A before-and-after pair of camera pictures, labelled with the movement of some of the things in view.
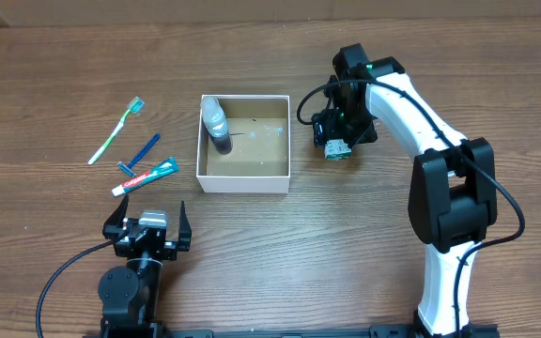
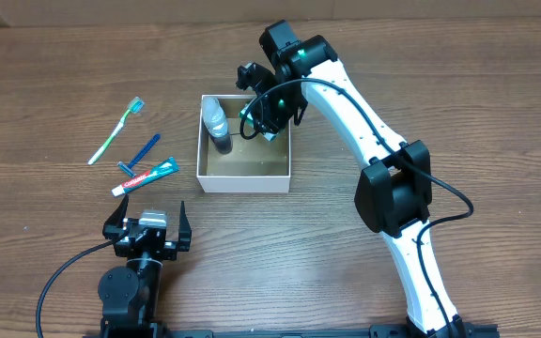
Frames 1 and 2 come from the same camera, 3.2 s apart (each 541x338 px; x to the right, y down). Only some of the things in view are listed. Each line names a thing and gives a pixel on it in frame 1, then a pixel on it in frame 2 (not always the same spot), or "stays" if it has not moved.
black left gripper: (115, 228) stays
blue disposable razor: (127, 168) stays
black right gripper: (325, 128) to (265, 111)
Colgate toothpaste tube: (171, 167) stays
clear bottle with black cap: (216, 124) stays
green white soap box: (336, 149) to (243, 114)
